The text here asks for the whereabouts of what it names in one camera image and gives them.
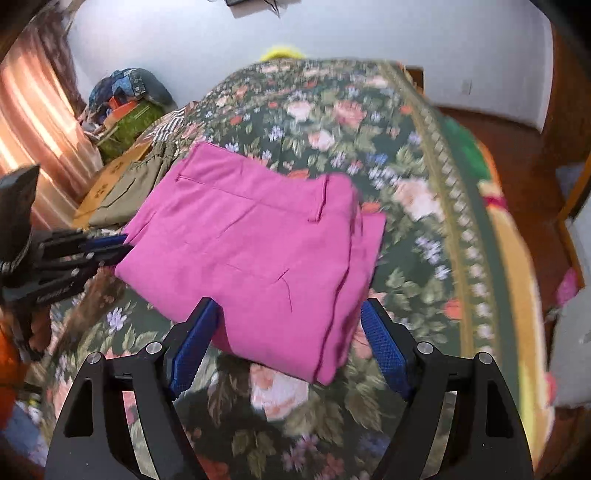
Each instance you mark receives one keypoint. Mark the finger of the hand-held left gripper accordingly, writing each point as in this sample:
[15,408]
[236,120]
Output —
[106,257]
[99,241]

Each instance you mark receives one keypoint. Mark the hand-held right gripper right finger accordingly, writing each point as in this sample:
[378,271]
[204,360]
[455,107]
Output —
[385,350]

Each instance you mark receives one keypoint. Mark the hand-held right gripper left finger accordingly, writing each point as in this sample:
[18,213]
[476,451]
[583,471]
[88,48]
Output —
[194,353]

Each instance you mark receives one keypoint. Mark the pink pants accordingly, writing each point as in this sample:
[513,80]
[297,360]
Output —
[240,240]

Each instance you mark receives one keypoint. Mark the olive pants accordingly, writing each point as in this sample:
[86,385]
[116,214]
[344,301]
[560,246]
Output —
[134,189]

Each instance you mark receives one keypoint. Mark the wooden lap desk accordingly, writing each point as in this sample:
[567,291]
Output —
[104,184]

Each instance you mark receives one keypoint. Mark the reddish curtain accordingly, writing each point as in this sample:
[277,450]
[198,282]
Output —
[41,129]

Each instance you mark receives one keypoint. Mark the green patterned bag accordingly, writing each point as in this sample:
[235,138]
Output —
[131,127]

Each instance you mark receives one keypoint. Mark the striped cloth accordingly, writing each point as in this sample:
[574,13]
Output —
[166,124]

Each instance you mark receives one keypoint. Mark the pile of clothes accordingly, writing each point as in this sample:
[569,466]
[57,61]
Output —
[129,85]

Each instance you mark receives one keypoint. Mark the colourful blanket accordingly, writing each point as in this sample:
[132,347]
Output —
[508,240]

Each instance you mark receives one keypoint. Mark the grey cloth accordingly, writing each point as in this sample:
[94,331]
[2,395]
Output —
[572,350]

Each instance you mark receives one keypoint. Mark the floral bedspread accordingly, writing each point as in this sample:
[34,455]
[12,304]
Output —
[323,138]

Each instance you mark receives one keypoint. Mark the yellow foam tube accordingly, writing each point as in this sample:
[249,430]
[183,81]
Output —
[281,53]

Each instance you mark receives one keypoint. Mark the wooden bed frame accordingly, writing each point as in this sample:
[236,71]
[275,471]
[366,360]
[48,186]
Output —
[415,78]

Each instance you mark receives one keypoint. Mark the small wall monitor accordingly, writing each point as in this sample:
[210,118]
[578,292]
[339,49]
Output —
[240,2]

